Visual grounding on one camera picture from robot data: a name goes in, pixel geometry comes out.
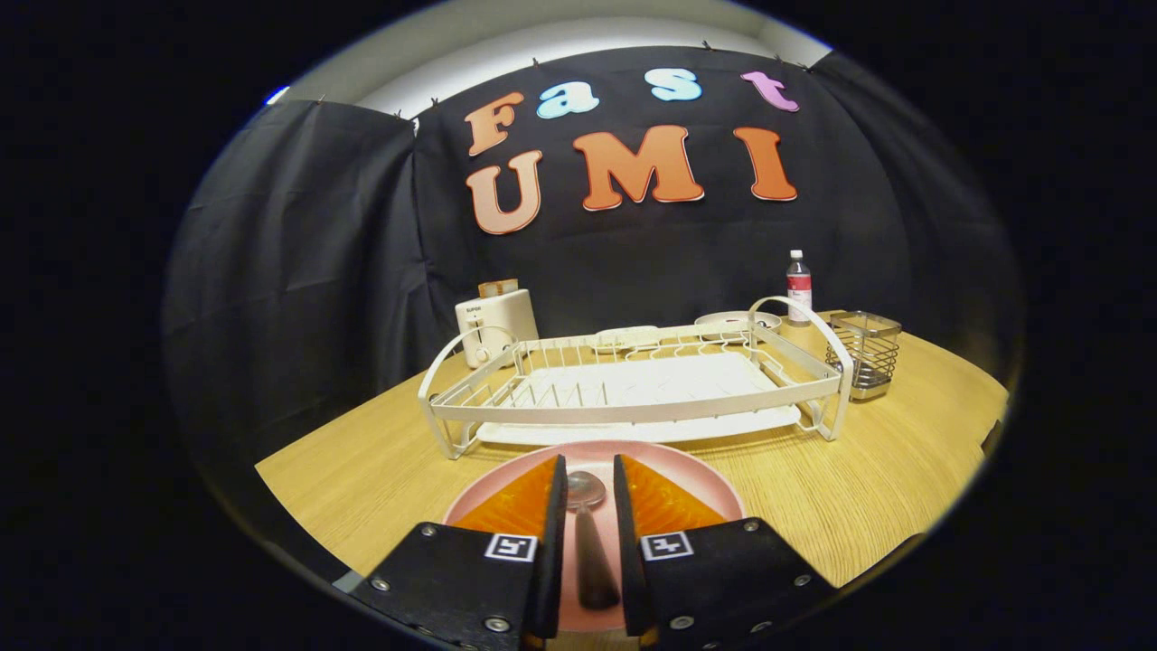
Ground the pink plate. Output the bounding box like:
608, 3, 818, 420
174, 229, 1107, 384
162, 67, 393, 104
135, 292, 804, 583
443, 439, 745, 634

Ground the white toaster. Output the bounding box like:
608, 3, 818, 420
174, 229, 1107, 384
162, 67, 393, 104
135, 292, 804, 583
455, 288, 540, 369

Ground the black backdrop cloth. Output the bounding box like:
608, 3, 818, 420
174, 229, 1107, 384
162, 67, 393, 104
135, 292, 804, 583
163, 43, 1022, 471

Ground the white divided condiment dish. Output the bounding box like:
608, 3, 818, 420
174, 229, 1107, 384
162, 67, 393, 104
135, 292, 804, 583
592, 325, 661, 352

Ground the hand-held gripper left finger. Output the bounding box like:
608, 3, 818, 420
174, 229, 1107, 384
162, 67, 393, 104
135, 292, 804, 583
348, 455, 569, 651

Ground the white wire dish rack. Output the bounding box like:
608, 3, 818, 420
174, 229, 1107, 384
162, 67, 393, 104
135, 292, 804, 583
418, 296, 855, 460

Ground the metal wire basket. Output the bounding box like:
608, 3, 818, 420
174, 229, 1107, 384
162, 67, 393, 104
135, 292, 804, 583
824, 310, 903, 402

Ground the white plate with meat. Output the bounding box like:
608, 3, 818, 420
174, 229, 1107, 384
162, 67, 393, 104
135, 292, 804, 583
694, 310, 783, 340

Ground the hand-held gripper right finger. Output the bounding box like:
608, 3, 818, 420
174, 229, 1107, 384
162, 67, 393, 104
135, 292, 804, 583
613, 454, 837, 651

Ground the clear bottle with red label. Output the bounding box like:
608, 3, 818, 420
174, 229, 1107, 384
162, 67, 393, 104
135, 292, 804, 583
786, 250, 813, 327

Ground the spoon with brown handle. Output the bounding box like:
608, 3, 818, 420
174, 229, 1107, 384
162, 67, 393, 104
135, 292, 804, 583
565, 470, 623, 611

